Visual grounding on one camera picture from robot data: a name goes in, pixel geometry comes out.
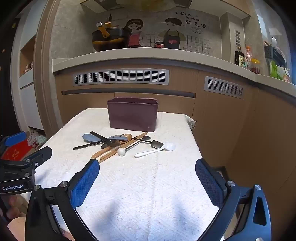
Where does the blue-grey spoon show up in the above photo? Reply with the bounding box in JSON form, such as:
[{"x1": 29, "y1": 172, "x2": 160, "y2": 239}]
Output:
[{"x1": 82, "y1": 133, "x2": 129, "y2": 143}]

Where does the short grey ventilation grille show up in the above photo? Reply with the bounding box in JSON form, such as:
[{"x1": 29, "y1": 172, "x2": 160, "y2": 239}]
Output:
[{"x1": 203, "y1": 76, "x2": 244, "y2": 100}]

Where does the beige kitchen counter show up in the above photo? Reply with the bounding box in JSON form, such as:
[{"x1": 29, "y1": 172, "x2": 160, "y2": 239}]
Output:
[{"x1": 52, "y1": 47, "x2": 296, "y2": 98}]

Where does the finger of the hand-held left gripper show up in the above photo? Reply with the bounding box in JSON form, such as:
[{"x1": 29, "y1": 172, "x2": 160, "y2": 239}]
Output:
[
  {"x1": 25, "y1": 146, "x2": 53, "y2": 169},
  {"x1": 0, "y1": 131, "x2": 27, "y2": 151}
]

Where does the green packet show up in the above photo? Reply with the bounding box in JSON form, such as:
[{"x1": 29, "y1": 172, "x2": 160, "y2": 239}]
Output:
[{"x1": 269, "y1": 60, "x2": 289, "y2": 80}]

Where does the white shelf cabinet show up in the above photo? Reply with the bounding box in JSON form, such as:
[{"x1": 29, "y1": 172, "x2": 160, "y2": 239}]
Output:
[{"x1": 10, "y1": 0, "x2": 44, "y2": 130}]

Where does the long grey ventilation grille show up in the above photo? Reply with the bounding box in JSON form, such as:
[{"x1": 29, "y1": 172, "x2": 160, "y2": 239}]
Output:
[{"x1": 73, "y1": 69, "x2": 170, "y2": 87}]

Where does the wooden chopstick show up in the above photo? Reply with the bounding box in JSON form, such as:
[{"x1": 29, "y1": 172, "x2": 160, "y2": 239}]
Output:
[
  {"x1": 100, "y1": 134, "x2": 145, "y2": 163},
  {"x1": 99, "y1": 132, "x2": 148, "y2": 161}
]

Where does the clear bottle with orange cap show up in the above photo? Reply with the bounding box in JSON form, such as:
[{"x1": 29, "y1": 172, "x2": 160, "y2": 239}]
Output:
[{"x1": 245, "y1": 46, "x2": 252, "y2": 69}]

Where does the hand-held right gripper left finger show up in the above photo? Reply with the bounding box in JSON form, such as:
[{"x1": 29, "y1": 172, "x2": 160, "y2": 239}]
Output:
[{"x1": 25, "y1": 159, "x2": 100, "y2": 241}]

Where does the white plastic spoon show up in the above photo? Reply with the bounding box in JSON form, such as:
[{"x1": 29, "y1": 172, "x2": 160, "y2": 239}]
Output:
[{"x1": 134, "y1": 142, "x2": 176, "y2": 158}]

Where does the cartoon wall mural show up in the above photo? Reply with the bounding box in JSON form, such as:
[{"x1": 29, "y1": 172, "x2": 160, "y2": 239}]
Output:
[{"x1": 125, "y1": 9, "x2": 210, "y2": 50}]

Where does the black and orange cooking pot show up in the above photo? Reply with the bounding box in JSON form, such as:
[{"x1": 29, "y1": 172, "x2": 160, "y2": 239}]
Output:
[{"x1": 92, "y1": 14, "x2": 132, "y2": 52}]

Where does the wooden spoon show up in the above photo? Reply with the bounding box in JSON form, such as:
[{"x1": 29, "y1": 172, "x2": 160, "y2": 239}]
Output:
[{"x1": 91, "y1": 134, "x2": 133, "y2": 159}]

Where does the metal shovel-shaped spoon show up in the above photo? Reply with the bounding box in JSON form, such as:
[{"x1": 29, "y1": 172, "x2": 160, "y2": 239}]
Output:
[{"x1": 132, "y1": 137, "x2": 164, "y2": 149}]

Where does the maroon plastic utensil holder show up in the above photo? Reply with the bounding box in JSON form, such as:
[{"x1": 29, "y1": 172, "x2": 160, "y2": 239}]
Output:
[{"x1": 107, "y1": 97, "x2": 159, "y2": 132}]

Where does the white woven tablecloth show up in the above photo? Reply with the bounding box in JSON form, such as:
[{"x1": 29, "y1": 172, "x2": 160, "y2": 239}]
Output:
[{"x1": 21, "y1": 108, "x2": 222, "y2": 241}]

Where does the jar with yellow lid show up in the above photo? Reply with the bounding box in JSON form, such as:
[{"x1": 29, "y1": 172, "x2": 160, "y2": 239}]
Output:
[{"x1": 251, "y1": 58, "x2": 260, "y2": 74}]

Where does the dark sauce bottle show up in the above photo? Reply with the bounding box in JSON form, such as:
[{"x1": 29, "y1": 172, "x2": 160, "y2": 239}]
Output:
[{"x1": 234, "y1": 50, "x2": 245, "y2": 65}]

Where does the wooden kitchen cabinet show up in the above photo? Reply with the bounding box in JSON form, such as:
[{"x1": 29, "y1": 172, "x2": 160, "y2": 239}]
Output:
[{"x1": 54, "y1": 64, "x2": 296, "y2": 232}]

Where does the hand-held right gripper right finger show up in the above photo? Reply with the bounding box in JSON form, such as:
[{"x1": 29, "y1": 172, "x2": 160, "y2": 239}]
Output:
[{"x1": 195, "y1": 158, "x2": 272, "y2": 241}]

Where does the metal spoon with white ball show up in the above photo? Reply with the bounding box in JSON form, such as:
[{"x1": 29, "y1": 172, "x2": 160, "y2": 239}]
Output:
[{"x1": 117, "y1": 136, "x2": 152, "y2": 157}]

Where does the red floor mat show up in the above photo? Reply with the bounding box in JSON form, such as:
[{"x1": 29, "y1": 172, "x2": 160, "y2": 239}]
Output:
[{"x1": 1, "y1": 140, "x2": 31, "y2": 160}]

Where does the black chopstick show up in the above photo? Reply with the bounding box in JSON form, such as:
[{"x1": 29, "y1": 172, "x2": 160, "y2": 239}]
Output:
[
  {"x1": 90, "y1": 131, "x2": 117, "y2": 144},
  {"x1": 72, "y1": 140, "x2": 109, "y2": 151}
]

